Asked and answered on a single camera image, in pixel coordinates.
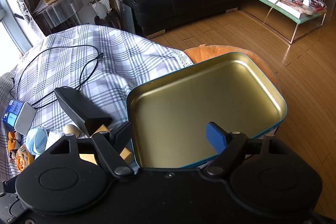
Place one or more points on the window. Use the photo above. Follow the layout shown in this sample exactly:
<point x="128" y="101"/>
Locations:
<point x="15" y="16"/>

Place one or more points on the black triangular box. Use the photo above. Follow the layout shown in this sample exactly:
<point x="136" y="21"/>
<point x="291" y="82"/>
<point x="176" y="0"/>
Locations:
<point x="78" y="108"/>

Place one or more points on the white cup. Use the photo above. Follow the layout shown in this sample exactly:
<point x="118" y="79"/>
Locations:
<point x="306" y="0"/>

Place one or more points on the round glass side table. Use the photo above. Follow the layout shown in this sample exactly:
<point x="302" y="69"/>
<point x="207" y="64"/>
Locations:
<point x="57" y="11"/>

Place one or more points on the blue and grey box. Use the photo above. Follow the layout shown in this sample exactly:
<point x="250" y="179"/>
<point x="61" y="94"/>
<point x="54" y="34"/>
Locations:
<point x="25" y="119"/>

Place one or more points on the dark wooden stool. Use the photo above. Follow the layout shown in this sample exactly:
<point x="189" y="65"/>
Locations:
<point x="107" y="20"/>

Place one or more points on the gold cardboard box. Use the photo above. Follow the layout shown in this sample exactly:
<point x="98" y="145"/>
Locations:
<point x="86" y="157"/>

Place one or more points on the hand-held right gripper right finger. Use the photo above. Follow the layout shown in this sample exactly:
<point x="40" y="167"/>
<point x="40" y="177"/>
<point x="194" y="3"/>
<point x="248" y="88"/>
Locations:
<point x="216" y="138"/>

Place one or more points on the grey glass panel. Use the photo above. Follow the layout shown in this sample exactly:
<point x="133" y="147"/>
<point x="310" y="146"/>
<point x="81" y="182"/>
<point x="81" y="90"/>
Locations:
<point x="127" y="16"/>

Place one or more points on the blue face mask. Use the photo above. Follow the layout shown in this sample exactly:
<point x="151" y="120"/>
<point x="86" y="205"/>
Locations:
<point x="39" y="141"/>

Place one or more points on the thin wooden strip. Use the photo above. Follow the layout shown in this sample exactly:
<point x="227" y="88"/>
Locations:
<point x="270" y="12"/>

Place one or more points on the orange cushion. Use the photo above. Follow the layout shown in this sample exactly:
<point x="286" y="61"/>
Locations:
<point x="207" y="53"/>

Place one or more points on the gold tin tray teal rim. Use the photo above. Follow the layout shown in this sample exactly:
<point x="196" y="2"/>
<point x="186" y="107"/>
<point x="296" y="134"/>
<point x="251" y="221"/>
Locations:
<point x="199" y="98"/>

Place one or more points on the orange cloth doll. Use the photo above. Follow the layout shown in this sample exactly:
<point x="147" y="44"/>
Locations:
<point x="13" y="140"/>

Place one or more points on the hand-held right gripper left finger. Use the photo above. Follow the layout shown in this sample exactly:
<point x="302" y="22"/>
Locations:
<point x="122" y="134"/>

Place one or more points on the grey plaid blanket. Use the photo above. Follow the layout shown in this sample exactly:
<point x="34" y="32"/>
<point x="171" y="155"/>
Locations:
<point x="118" y="61"/>

